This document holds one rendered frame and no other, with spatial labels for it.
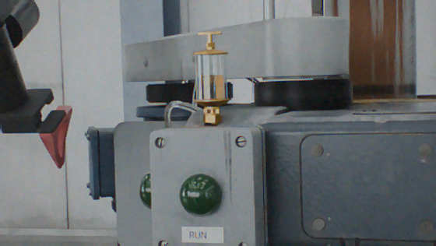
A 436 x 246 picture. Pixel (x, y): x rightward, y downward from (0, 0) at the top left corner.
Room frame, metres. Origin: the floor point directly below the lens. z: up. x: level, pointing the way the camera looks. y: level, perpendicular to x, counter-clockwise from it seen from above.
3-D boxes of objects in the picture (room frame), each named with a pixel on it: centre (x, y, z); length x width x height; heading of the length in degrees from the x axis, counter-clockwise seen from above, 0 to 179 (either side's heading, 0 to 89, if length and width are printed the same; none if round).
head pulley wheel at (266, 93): (0.76, -0.08, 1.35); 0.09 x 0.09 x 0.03
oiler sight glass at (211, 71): (0.66, 0.00, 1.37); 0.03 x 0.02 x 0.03; 76
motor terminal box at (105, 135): (1.11, 0.14, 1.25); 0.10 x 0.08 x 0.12; 11
